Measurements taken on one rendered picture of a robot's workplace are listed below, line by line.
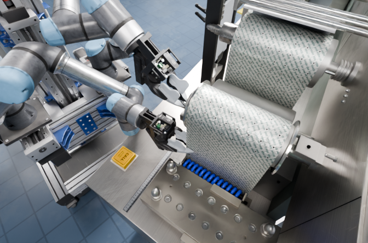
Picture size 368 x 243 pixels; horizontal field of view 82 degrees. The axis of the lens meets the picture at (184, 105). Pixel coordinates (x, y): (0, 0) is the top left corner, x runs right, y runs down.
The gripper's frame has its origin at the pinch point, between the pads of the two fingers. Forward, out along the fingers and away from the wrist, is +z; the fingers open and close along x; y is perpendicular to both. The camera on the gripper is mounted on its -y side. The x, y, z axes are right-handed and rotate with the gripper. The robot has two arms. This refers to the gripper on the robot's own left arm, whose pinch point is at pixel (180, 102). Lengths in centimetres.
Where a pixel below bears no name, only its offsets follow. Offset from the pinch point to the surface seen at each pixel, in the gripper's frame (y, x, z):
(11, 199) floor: -169, -66, -7
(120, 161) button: -37.1, -16.3, 6.9
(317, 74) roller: 25.8, 20.1, 16.0
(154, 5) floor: -236, 242, -87
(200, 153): -5.0, -4.2, 17.0
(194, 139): -1.6, -4.2, 10.9
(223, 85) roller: 3.0, 14.4, 6.4
